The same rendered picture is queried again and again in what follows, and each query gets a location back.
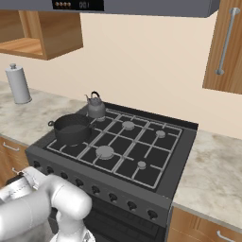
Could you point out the dark grey pot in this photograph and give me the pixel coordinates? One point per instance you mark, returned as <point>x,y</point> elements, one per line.
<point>72,130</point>

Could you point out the black gas stove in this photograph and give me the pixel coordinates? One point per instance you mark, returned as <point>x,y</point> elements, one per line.
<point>126,148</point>

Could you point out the black oven door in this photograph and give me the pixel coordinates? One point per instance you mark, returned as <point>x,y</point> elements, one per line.
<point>126,225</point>

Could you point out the white paper towel roll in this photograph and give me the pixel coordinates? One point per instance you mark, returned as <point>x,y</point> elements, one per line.
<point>18,85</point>

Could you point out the grey range hood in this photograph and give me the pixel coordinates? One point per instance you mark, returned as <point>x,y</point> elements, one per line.
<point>141,6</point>

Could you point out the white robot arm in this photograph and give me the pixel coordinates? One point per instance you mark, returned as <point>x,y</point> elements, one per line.
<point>34,208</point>

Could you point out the grey metal kettle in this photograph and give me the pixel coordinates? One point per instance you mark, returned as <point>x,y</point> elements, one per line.
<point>96,108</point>

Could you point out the open wooden wall cabinet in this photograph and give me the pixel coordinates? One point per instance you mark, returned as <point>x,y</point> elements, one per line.
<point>56,34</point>

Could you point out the black stove knob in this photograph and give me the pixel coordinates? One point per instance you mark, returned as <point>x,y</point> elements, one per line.
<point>131,206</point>
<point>37,164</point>
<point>49,170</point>
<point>95,190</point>
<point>112,198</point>
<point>152,214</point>
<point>79,182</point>
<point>64,176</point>

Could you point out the wooden wall cabinet door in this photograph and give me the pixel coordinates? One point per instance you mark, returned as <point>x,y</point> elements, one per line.
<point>230,75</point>

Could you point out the wooden drawer front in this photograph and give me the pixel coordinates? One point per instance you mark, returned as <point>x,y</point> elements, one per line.
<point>6,176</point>
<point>12,156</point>
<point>195,228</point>

